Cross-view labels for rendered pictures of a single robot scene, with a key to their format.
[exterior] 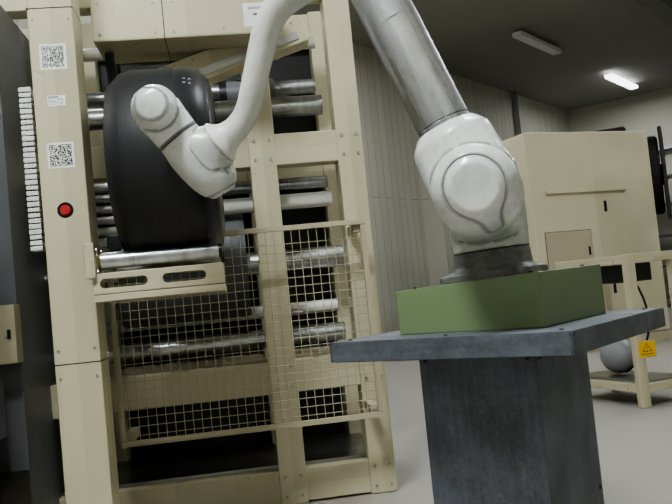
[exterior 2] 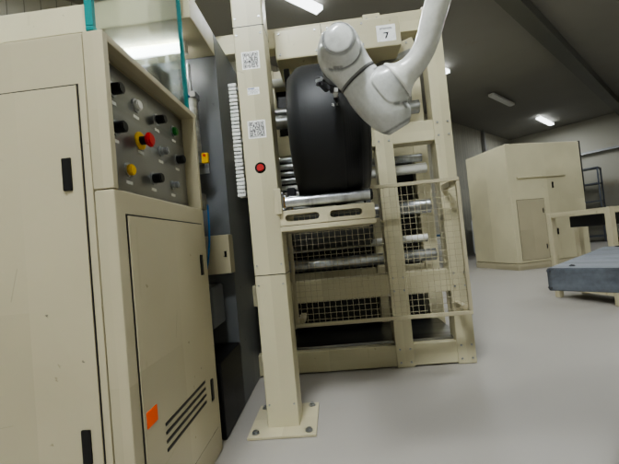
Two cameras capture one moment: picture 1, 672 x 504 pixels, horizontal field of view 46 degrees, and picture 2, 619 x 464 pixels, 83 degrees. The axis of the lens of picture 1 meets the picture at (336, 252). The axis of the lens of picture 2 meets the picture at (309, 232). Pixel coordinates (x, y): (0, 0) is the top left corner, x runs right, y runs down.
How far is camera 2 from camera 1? 92 cm
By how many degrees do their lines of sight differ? 11
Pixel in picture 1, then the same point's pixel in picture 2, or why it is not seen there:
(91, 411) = (279, 308)
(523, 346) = not seen: outside the picture
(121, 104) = (299, 83)
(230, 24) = (367, 41)
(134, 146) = (310, 112)
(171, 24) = not seen: hidden behind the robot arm
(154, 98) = (342, 31)
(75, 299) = (267, 230)
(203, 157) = (385, 91)
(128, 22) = (298, 45)
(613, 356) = not seen: hidden behind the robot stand
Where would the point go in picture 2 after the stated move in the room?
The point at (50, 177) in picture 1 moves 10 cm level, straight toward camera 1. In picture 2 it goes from (250, 145) to (249, 137)
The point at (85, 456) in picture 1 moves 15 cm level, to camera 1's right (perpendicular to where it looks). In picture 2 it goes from (275, 340) to (312, 338)
